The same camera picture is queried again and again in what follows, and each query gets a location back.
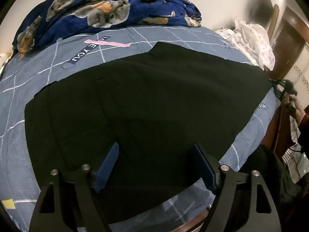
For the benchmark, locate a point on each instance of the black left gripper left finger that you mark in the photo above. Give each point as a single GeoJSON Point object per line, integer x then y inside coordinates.
{"type": "Point", "coordinates": [66, 200]}

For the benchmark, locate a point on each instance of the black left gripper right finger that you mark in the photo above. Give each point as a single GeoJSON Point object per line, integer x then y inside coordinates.
{"type": "Point", "coordinates": [242, 200]}

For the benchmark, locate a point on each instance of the black pants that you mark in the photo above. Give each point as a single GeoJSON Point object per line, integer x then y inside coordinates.
{"type": "Point", "coordinates": [157, 107]}

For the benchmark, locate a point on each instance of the person's right hand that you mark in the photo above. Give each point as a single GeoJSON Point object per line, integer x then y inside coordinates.
{"type": "Point", "coordinates": [299, 112]}

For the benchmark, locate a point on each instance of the dark wooden door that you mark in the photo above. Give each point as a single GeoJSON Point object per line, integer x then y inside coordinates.
{"type": "Point", "coordinates": [292, 37]}

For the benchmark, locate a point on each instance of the white patterned crumpled cloth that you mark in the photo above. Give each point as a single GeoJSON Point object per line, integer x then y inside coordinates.
{"type": "Point", "coordinates": [252, 40]}

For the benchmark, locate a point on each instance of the blue grid bed sheet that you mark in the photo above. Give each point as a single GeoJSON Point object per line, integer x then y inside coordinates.
{"type": "Point", "coordinates": [23, 79]}

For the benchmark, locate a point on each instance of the blue dog print blanket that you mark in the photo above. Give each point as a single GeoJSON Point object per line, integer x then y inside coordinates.
{"type": "Point", "coordinates": [54, 20]}

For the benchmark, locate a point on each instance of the brown wooden bed frame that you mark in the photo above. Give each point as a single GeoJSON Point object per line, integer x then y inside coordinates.
{"type": "Point", "coordinates": [278, 136]}

